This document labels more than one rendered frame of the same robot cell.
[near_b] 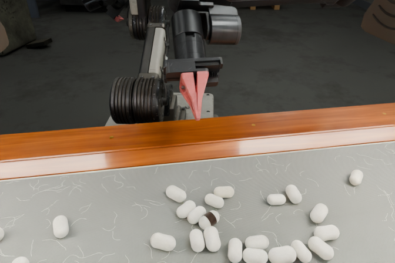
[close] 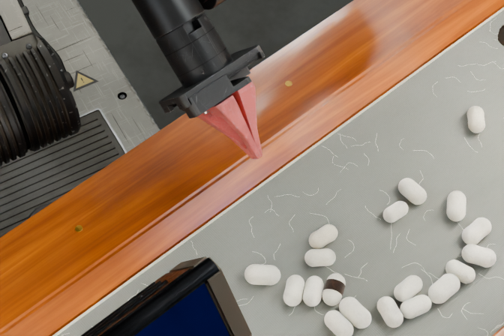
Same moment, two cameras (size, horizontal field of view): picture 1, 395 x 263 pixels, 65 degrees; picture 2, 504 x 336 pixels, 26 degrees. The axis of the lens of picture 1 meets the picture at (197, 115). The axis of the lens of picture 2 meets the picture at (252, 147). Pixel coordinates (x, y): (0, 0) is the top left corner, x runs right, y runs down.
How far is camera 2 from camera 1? 0.72 m
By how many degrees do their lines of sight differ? 33
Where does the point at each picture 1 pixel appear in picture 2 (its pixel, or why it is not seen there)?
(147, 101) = (54, 107)
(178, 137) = (191, 172)
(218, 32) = not seen: outside the picture
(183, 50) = (196, 58)
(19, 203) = not seen: outside the picture
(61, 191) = not seen: outside the picture
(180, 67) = (211, 96)
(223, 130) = not seen: hidden behind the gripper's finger
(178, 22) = (162, 8)
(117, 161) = (126, 265)
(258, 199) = (370, 220)
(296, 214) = (428, 220)
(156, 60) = (9, 0)
